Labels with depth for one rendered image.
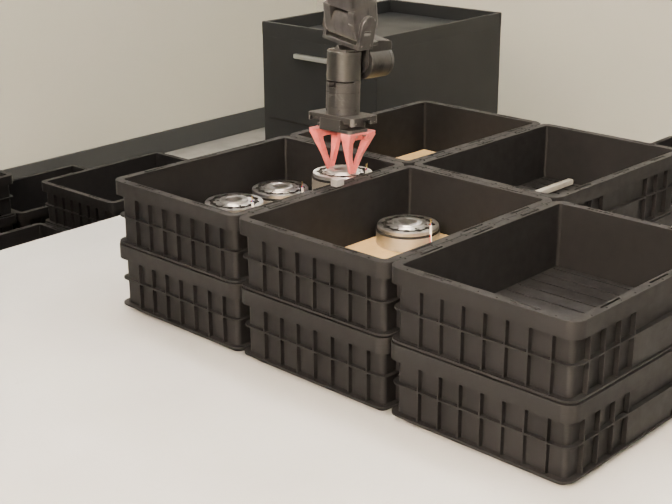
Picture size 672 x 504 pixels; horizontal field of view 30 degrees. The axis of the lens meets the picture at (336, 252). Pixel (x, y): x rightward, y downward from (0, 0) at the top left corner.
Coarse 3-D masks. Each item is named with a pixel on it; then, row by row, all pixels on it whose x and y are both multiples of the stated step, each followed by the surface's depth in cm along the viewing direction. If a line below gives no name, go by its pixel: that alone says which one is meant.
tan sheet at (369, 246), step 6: (444, 234) 209; (366, 240) 206; (372, 240) 206; (348, 246) 203; (354, 246) 203; (360, 246) 203; (366, 246) 203; (372, 246) 203; (378, 246) 203; (366, 252) 200; (372, 252) 200; (378, 252) 200; (384, 252) 200; (390, 252) 200; (396, 252) 200; (402, 252) 200; (384, 258) 198
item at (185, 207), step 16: (256, 144) 226; (304, 144) 227; (192, 160) 216; (368, 160) 217; (384, 160) 215; (128, 176) 206; (144, 176) 208; (368, 176) 206; (128, 192) 202; (144, 192) 199; (160, 192) 198; (304, 192) 197; (160, 208) 198; (176, 208) 195; (192, 208) 192; (208, 208) 190; (256, 208) 190; (224, 224) 187
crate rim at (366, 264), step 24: (408, 168) 211; (336, 192) 199; (504, 192) 198; (240, 216) 186; (504, 216) 185; (264, 240) 182; (288, 240) 178; (312, 240) 175; (336, 264) 173; (360, 264) 169; (384, 264) 167
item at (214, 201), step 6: (210, 198) 218; (216, 198) 218; (258, 198) 218; (210, 204) 215; (216, 204) 214; (222, 204) 214; (246, 204) 214; (258, 204) 214; (228, 210) 211; (234, 210) 211; (240, 210) 212
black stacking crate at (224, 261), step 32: (224, 160) 221; (256, 160) 226; (288, 160) 231; (320, 160) 225; (192, 192) 217; (224, 192) 222; (128, 224) 207; (160, 224) 201; (192, 224) 194; (160, 256) 201; (192, 256) 196; (224, 256) 191
